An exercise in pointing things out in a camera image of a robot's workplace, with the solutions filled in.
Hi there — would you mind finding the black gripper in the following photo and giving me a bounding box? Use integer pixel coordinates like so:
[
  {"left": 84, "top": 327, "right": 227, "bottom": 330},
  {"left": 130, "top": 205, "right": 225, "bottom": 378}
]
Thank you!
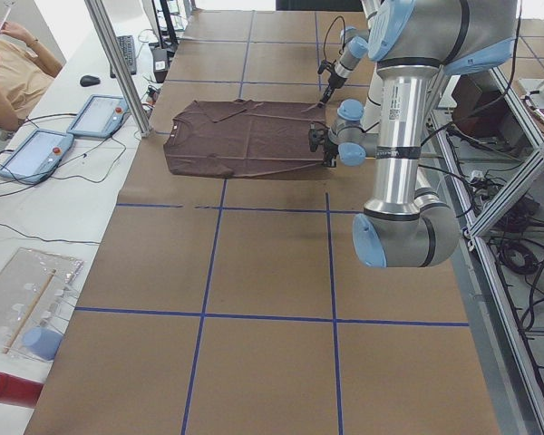
[
  {"left": 308, "top": 122, "right": 338, "bottom": 168},
  {"left": 317, "top": 60, "right": 347, "bottom": 108}
]

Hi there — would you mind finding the seated person in beige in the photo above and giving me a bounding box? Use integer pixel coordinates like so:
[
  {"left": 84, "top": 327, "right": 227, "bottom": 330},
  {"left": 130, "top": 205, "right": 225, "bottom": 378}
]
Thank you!
[{"left": 0, "top": 21, "right": 63, "bottom": 132}]

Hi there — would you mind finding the blue teach pendant near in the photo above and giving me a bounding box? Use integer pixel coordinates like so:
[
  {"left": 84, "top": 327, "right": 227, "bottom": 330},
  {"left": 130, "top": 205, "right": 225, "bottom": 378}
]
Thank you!
[{"left": 0, "top": 129, "right": 74, "bottom": 185}]

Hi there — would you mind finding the aluminium frame rack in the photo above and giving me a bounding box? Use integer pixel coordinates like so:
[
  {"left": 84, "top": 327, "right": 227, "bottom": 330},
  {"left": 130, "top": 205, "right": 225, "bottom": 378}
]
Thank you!
[{"left": 428, "top": 68, "right": 544, "bottom": 434}]

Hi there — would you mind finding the red cylinder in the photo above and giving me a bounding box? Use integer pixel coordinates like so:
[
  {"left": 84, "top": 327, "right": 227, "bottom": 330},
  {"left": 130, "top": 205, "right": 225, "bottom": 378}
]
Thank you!
[{"left": 0, "top": 372, "right": 44, "bottom": 408}]

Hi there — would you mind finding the light blue plastic cap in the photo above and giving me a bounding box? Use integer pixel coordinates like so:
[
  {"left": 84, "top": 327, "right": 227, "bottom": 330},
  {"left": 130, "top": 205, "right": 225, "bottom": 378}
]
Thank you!
[{"left": 23, "top": 326, "right": 63, "bottom": 361}]

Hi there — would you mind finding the black computer mouse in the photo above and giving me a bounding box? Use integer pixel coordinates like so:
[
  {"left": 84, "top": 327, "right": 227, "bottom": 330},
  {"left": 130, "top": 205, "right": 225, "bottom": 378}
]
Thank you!
[{"left": 79, "top": 74, "right": 101, "bottom": 88}]

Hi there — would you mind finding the clear plastic bag sheet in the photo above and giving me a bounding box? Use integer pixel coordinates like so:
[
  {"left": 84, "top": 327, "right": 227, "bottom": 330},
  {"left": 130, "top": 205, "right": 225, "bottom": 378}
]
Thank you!
[{"left": 0, "top": 248, "right": 83, "bottom": 361}]

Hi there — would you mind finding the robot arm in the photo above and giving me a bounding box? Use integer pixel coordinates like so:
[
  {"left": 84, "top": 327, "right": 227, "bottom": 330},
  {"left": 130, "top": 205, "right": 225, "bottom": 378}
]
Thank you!
[
  {"left": 308, "top": 1, "right": 519, "bottom": 267},
  {"left": 317, "top": 1, "right": 383, "bottom": 108}
]

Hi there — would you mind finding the aluminium frame post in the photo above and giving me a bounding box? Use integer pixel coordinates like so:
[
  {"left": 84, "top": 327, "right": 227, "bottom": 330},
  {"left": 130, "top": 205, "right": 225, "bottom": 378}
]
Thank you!
[{"left": 84, "top": 0, "right": 151, "bottom": 138}]

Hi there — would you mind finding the dark brown t-shirt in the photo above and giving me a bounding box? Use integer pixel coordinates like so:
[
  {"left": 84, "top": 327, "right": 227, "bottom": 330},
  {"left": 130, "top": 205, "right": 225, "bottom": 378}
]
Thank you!
[{"left": 163, "top": 100, "right": 325, "bottom": 179}]

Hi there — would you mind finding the blue teach pendant far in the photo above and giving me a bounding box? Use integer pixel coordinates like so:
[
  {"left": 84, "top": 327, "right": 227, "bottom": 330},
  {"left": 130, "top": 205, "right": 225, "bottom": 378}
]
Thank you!
[{"left": 67, "top": 94, "right": 129, "bottom": 139}]

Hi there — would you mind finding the blue teach pendant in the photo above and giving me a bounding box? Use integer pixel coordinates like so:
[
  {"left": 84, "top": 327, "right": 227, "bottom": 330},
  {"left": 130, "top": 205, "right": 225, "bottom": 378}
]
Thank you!
[
  {"left": 0, "top": 129, "right": 74, "bottom": 185},
  {"left": 67, "top": 94, "right": 129, "bottom": 139}
]

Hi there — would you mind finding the black keyboard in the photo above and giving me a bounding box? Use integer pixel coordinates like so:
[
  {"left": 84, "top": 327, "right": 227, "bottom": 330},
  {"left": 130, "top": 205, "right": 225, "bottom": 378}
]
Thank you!
[{"left": 116, "top": 35, "right": 137, "bottom": 75}]

